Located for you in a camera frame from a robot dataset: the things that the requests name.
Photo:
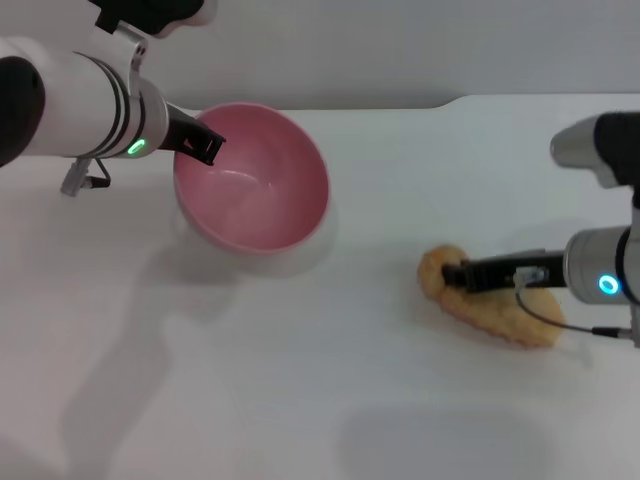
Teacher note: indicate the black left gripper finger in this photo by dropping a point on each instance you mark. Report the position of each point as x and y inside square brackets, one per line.
[212, 145]

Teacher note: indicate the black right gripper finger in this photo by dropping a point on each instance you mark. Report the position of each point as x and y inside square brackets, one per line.
[485, 275]

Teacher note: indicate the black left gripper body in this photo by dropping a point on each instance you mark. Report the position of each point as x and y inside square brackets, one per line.
[176, 130]

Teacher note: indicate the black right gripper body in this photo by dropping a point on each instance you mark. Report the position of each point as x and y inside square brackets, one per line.
[550, 262]

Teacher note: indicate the orange ridged toy bread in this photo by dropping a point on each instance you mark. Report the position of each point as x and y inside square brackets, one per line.
[490, 315]

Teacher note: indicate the pink plastic bowl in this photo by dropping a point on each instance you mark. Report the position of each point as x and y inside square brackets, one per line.
[260, 210]

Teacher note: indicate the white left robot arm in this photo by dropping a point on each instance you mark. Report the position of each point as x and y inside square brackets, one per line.
[75, 110]

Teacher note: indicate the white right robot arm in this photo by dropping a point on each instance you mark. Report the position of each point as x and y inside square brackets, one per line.
[595, 260]

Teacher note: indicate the right wrist camera black silver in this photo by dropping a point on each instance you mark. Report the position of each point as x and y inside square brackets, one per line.
[620, 145]

